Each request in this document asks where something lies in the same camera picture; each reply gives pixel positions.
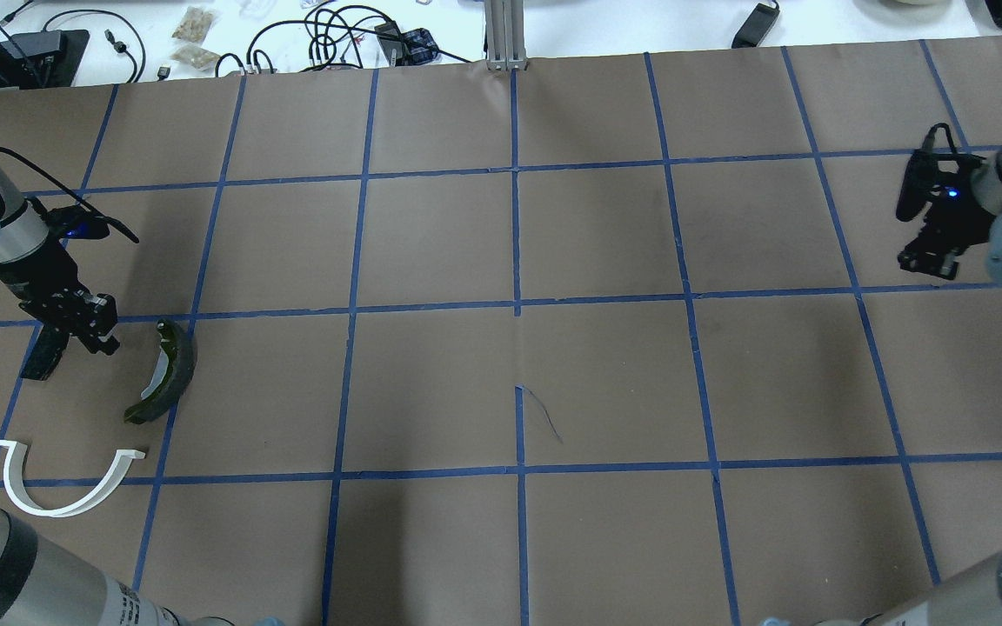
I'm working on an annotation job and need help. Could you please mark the loose blue tape thread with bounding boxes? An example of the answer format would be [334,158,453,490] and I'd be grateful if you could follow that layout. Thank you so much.
[517,385,564,444]

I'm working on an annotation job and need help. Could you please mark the black power adapter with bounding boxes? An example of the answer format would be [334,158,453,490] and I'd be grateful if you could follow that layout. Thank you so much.
[731,1,782,49]

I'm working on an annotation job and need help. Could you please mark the aluminium frame post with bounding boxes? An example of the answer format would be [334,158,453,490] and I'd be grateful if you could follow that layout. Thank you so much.
[484,0,528,71]

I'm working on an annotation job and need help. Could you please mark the white curved plastic bracket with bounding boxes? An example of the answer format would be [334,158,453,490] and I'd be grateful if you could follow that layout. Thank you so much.
[0,439,147,519]

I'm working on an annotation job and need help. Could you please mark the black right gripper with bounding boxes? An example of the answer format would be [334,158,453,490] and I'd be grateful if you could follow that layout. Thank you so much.
[895,153,995,281]

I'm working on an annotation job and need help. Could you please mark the plaid pouch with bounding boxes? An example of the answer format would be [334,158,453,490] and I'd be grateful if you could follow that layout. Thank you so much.
[400,28,440,66]

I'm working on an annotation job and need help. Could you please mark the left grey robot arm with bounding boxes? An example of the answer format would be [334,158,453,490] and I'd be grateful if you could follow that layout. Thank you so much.
[0,168,137,625]

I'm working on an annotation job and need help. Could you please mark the black brake pad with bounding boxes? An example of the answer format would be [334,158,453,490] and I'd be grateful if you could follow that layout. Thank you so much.
[20,325,71,381]

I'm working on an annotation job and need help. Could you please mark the green brake shoe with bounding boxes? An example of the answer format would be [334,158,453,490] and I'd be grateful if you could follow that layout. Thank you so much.
[124,318,197,425]

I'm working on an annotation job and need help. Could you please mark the tangled black cables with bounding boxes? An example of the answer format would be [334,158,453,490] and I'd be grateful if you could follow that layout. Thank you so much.
[214,4,471,77]

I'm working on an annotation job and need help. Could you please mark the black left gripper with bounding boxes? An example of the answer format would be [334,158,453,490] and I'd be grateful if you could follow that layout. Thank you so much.
[0,247,120,356]

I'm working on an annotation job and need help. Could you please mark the black monitor stand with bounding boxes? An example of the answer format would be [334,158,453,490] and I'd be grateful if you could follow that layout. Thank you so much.
[0,24,90,89]

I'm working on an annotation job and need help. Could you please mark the bag of small parts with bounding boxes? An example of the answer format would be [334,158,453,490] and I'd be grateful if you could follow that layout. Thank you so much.
[171,5,217,44]

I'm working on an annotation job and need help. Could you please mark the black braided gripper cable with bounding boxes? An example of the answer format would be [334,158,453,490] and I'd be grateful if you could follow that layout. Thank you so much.
[0,143,140,244]

